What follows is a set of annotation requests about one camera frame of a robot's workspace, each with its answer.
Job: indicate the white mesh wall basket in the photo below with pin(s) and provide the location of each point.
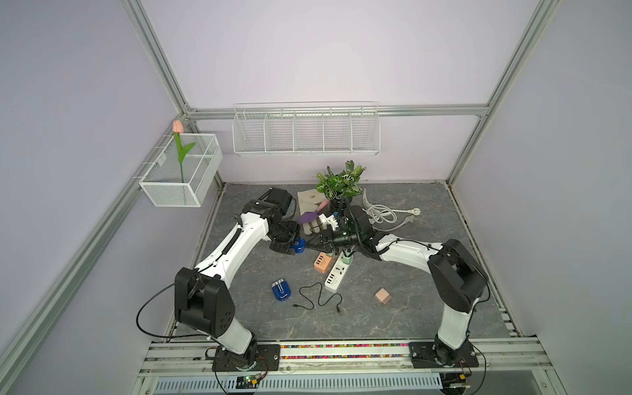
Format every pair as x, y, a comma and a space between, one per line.
161, 181

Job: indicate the pink charger cube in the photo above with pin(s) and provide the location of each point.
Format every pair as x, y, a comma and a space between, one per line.
383, 296

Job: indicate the blue electric shaver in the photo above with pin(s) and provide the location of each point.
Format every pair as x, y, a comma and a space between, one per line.
281, 290
299, 245

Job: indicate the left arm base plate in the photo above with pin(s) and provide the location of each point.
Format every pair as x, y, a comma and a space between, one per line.
264, 357

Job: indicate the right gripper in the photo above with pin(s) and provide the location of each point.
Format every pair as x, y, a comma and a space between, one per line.
324, 243

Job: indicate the artificial pink tulip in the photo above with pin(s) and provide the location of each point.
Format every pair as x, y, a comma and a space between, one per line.
181, 149

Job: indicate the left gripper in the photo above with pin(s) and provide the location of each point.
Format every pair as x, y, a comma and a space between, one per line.
285, 248

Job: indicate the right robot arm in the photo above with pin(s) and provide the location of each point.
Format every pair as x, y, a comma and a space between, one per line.
458, 277

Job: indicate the green charger cube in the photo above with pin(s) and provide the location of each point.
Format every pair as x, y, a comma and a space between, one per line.
347, 257

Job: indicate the white power strip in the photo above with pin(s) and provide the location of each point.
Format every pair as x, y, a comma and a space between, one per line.
337, 273

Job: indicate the white wire wall shelf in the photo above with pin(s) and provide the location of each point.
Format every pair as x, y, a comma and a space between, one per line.
306, 128

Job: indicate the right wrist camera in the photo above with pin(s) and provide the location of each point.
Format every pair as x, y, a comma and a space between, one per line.
328, 222

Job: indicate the orange power strip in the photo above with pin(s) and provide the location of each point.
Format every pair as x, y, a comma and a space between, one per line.
324, 261

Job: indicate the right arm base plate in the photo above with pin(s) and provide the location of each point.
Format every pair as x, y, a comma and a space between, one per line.
435, 354

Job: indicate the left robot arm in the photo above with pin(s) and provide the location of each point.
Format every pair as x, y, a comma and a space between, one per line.
202, 297

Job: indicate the white gardening glove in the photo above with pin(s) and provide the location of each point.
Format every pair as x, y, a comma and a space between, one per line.
309, 201

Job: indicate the potted green plant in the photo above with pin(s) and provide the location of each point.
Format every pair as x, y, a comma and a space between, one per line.
342, 187

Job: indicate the purple pink garden trowel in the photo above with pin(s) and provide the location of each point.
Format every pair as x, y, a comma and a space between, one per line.
309, 217

